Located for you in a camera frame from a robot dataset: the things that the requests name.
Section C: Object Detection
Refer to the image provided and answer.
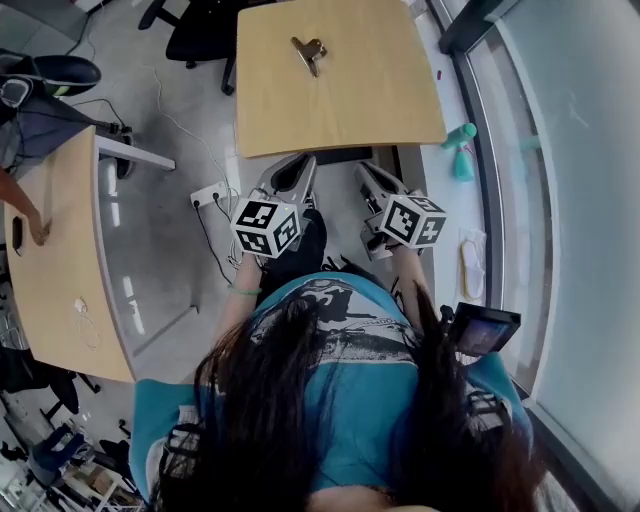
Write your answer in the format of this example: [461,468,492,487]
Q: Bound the blue fabric item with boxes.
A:
[29,424,86,481]

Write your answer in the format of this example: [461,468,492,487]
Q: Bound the white floor cable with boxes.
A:
[149,64,236,201]

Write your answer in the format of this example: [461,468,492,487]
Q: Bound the coiled white cable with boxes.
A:
[74,309,104,351]

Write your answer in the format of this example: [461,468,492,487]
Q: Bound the black power cable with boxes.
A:
[196,199,236,286]

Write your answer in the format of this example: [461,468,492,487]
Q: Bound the black trousers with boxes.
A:
[259,208,399,301]

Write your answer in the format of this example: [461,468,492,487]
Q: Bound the teal printed shirt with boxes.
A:
[130,273,534,506]

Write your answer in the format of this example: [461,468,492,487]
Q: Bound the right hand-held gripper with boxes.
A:
[353,160,449,261]

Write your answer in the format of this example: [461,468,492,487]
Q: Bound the brass binder clip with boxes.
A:
[290,36,329,79]

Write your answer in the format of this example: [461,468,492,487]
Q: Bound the another person's forearm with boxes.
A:
[0,167,36,221]

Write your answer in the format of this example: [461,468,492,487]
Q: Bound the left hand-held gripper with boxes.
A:
[229,152,321,261]

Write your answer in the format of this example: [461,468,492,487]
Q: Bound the person's left forearm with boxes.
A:
[213,252,265,351]

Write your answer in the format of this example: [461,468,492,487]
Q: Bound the white power strip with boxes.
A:
[189,182,229,209]

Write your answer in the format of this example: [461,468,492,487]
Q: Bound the white storage shelf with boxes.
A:
[0,449,131,512]

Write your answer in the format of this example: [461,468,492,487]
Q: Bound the wooden desk with white frame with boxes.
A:
[2,124,176,384]

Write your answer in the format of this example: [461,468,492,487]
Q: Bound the bagged white slippers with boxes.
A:
[457,227,489,301]

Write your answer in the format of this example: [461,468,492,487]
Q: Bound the person's right forearm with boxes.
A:
[394,247,439,321]

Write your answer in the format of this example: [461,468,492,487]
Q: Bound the dark window frame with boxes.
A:
[438,0,640,512]

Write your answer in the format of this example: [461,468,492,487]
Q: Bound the black office chair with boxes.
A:
[137,0,246,96]

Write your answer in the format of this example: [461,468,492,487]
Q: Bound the black screen device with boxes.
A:
[447,302,522,359]

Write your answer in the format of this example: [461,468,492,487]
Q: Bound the black swivel chair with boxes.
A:
[0,344,101,426]

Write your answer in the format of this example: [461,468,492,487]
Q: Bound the black table base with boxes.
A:
[314,145,374,166]

